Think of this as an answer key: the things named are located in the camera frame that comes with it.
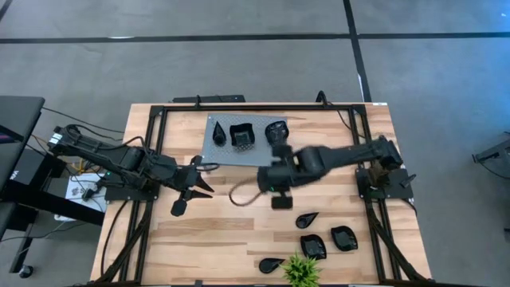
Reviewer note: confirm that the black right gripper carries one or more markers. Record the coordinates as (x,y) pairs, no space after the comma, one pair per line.
(277,177)

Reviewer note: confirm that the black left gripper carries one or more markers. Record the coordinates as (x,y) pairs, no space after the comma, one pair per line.
(179,175)

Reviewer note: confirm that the black leaf-shaped mini plate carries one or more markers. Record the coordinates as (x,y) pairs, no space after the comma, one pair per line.
(276,132)
(344,238)
(313,246)

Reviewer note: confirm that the black square faceted mini plate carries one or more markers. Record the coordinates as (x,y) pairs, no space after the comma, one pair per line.
(242,135)

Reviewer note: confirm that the black teardrop mini plate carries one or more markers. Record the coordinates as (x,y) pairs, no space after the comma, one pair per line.
(270,265)
(218,135)
(306,220)

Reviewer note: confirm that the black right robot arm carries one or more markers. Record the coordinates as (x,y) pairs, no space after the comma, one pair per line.
(338,157)

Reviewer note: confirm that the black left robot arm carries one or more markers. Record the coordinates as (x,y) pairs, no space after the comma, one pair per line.
(111,153)

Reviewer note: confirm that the grey perforated metal shelf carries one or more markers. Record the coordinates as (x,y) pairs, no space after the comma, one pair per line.
(223,155)

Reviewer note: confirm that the black power strip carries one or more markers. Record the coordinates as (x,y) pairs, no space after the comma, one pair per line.
(209,98)

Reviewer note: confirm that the green artificial plant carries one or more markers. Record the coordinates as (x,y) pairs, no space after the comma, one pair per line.
(301,271)

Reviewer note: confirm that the white printed paper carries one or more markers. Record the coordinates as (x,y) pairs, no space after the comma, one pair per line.
(85,193)

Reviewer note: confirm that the black side desk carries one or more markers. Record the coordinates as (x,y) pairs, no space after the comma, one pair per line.
(20,127)

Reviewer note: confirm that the black stand base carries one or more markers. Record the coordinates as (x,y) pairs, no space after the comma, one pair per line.
(494,155)

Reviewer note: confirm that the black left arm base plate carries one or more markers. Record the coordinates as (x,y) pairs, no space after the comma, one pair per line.
(131,194)

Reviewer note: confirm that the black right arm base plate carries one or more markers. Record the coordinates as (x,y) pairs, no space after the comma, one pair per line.
(394,188)

